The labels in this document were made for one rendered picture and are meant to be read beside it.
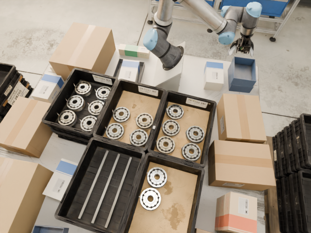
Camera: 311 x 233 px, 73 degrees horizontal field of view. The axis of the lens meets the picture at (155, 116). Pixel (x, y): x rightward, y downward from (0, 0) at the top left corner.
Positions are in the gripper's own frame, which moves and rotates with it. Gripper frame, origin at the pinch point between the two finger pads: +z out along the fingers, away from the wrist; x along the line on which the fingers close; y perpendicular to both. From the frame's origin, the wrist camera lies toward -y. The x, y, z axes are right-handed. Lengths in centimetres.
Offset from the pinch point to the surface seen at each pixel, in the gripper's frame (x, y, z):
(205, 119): -15.9, 45.3, 9.2
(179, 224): -22, 104, 8
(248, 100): 8.2, 27.6, 9.6
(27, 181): -96, 102, -9
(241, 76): 5.0, 1.2, 17.8
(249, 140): 9, 54, 11
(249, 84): 10.1, 9.6, 15.9
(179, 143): -29, 64, 7
